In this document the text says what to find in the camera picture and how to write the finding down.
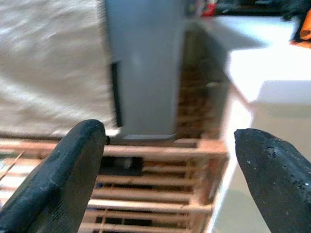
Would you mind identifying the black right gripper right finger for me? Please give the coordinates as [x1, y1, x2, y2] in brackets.
[233, 128, 311, 233]

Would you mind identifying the red packet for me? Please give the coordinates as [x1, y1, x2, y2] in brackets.
[201, 0, 217, 17]

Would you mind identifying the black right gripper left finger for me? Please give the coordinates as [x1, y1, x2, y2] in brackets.
[0, 118, 107, 233]

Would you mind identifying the wooden slatted rack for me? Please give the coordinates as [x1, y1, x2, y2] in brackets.
[0, 135, 229, 233]

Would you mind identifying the white counter unit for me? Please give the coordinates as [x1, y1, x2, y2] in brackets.
[184, 14, 311, 233]

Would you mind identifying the orange and black object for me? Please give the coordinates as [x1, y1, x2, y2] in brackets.
[289, 13, 311, 46]

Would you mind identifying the grey tall cabinet panel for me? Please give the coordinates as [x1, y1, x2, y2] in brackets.
[104, 0, 188, 141]

